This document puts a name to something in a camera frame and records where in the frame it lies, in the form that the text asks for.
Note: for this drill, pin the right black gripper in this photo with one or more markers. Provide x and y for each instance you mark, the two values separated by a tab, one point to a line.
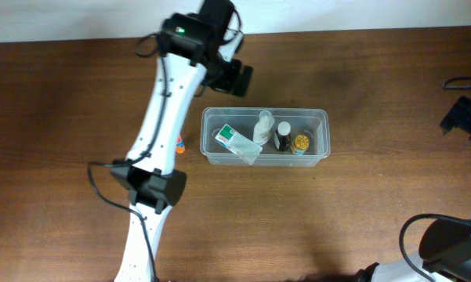
463	114

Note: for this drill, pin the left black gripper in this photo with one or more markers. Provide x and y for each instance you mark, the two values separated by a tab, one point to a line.
226	83

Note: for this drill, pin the white spray bottle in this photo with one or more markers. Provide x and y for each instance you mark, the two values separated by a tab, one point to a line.
263	128

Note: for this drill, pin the white green medicine box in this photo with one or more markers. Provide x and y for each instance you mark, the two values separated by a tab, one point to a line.
238	144

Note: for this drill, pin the dark bottle white cap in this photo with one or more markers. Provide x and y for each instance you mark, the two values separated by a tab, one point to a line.
282	136

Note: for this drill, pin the orange tube white cap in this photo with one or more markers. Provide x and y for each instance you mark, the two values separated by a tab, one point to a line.
180	146

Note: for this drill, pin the small jar gold lid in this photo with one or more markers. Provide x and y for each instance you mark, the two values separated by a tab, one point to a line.
300	144

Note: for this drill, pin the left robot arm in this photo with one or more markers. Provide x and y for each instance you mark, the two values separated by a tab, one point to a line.
194	50

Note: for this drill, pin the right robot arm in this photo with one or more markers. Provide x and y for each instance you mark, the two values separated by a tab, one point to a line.
444	254

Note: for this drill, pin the clear plastic container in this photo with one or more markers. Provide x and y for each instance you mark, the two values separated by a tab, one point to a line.
312	123

